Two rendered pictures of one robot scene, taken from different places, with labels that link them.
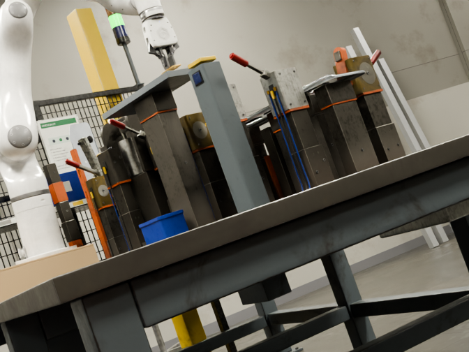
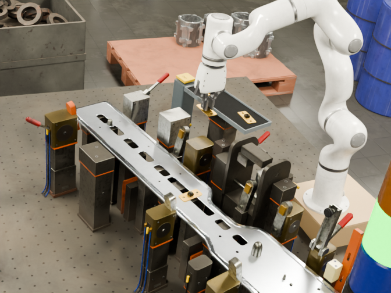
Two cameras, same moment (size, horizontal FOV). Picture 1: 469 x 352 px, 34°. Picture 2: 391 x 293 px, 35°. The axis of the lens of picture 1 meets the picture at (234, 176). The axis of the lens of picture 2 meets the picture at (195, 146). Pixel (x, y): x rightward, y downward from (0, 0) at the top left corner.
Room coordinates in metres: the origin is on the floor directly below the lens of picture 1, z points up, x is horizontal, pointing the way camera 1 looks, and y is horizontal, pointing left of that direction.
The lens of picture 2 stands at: (4.47, 0.07, 2.34)
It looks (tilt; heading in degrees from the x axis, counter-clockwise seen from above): 33 degrees down; 180
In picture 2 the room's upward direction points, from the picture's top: 8 degrees clockwise
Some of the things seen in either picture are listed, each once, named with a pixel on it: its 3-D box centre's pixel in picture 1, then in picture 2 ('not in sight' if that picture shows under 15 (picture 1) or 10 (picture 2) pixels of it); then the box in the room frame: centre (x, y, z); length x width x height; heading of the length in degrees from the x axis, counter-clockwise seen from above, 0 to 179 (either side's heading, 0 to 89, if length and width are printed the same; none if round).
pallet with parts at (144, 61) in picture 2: not in sight; (201, 54); (-0.21, -0.01, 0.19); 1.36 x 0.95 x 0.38; 122
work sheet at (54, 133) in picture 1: (66, 149); not in sight; (3.54, 0.69, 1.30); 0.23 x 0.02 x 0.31; 133
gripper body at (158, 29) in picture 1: (158, 33); (212, 75); (2.57, 0.08, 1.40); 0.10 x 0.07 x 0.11; 125
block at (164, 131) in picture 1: (176, 165); (217, 154); (2.33, 0.16, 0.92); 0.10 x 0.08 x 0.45; 43
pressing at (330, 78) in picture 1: (209, 144); (185, 193); (2.72, 0.05, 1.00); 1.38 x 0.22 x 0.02; 43
